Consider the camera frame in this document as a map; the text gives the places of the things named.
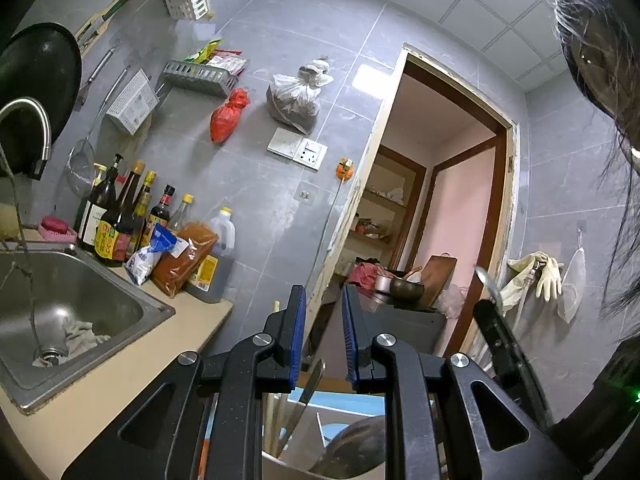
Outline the red plastic bag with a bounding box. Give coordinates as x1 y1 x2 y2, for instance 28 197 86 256
209 88 251 144

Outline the white plastic wall holder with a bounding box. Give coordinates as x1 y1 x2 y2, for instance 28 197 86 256
105 69 161 136

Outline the dark round metal object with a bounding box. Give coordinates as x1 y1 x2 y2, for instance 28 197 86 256
309 414 397 480

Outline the wooden cutting board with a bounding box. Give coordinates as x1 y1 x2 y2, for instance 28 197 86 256
412 254 458 309

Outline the grey cabinet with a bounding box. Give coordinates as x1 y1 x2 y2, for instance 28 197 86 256
320 285 447 361

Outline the white mesh bag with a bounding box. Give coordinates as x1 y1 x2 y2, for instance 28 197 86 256
556 246 587 324

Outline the white wall switch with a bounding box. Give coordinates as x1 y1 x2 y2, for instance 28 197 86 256
267 127 304 161

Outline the white utensil holder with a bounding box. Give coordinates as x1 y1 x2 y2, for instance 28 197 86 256
260 390 447 480

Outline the red cloth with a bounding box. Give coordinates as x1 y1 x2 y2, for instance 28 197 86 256
347 262 384 292

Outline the blue white packet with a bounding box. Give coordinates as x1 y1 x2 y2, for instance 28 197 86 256
125 223 189 287

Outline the pink soap dish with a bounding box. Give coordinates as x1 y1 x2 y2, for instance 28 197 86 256
38 215 79 244

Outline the cooking oil jug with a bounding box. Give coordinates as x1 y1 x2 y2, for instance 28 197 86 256
186 206 237 304

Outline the wooden spatula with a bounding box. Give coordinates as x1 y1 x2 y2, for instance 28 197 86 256
74 0 137 57

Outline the dark metal bowl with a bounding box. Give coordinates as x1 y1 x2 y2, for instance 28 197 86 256
389 275 426 304

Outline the orange spice packet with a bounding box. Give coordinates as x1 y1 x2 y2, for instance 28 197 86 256
151 219 220 299

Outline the person's head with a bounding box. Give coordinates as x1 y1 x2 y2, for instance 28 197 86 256
552 0 640 317

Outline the cream rubber glove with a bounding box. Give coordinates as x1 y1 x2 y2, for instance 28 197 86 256
500 252 551 312
536 257 564 304

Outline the grey rag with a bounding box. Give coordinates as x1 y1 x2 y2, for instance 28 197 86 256
32 319 112 369

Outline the white wall socket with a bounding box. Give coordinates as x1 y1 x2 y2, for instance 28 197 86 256
292 138 329 172

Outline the metal faucet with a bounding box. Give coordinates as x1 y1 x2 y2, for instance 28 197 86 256
0 98 54 182

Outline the clear yellow-capped bottle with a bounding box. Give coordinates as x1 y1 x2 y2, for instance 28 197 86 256
169 193 195 234

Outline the metal spoon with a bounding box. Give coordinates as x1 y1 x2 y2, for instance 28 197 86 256
474 265 504 311

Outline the wooden shelf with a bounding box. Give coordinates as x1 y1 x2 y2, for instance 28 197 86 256
349 146 427 267

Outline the stainless steel sink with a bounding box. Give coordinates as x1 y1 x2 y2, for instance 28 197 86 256
0 241 177 411

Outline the clear plastic bag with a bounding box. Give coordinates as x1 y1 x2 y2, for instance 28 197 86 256
439 284 472 320

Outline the green yellow packet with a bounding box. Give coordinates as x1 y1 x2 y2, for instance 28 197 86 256
187 39 224 64

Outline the red packet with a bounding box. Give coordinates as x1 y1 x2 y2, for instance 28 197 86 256
207 49 249 77

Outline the metal table knife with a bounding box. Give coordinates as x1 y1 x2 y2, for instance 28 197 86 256
284 357 326 456

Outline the black pan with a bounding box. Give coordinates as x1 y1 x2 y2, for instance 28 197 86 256
0 22 84 179

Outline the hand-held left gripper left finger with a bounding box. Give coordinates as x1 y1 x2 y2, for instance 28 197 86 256
62 285 307 480

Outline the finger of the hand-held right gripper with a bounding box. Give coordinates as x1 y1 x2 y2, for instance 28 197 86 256
472 300 553 428

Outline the door frame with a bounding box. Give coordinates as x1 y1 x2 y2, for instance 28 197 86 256
304 42 522 361

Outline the dark white-labelled bottle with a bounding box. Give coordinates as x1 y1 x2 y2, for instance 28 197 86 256
75 153 125 254

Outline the plastic bag of dark goods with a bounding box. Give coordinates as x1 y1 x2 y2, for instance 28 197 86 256
266 54 335 136

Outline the metal mesh strainer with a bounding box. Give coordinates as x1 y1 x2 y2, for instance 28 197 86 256
66 67 129 199

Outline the dark red-capped sauce bottle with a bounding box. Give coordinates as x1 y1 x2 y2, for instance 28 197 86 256
145 184 177 242

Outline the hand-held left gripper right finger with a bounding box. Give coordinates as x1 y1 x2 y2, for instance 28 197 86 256
341 285 583 480

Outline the grey wall rack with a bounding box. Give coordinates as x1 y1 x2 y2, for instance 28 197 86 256
159 59 239 99

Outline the white hose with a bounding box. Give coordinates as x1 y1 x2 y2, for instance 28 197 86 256
514 260 542 327

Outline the large dark brown-capped bottle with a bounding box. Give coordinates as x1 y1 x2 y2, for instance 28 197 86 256
94 160 147 268

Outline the dark yellow-capped sauce bottle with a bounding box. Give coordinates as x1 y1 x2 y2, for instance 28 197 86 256
132 169 158 257

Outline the beige countertop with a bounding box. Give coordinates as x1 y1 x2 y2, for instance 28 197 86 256
0 227 236 480

